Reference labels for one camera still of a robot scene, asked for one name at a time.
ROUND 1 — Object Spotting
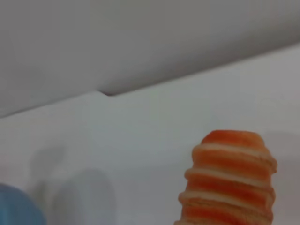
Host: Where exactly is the blue bowl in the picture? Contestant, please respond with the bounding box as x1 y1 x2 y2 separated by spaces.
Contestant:
0 182 47 225

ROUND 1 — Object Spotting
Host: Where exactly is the orange striped bread loaf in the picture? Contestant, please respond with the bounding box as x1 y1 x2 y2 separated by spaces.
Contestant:
173 130 278 225

